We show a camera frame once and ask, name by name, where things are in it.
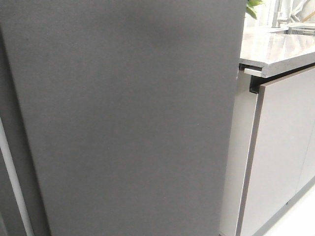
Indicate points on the dark grey fridge door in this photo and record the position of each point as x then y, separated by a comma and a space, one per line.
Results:
127, 106

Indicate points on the grey cabinet door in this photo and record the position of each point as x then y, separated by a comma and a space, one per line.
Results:
281, 132

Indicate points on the white cabinet side panel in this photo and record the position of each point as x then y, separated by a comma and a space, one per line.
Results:
239, 144

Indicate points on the grey stone countertop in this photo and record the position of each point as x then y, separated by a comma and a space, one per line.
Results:
269, 52

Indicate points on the green plant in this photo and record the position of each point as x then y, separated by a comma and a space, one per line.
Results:
250, 7

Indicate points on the steel kitchen faucet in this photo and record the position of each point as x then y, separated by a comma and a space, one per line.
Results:
281, 13

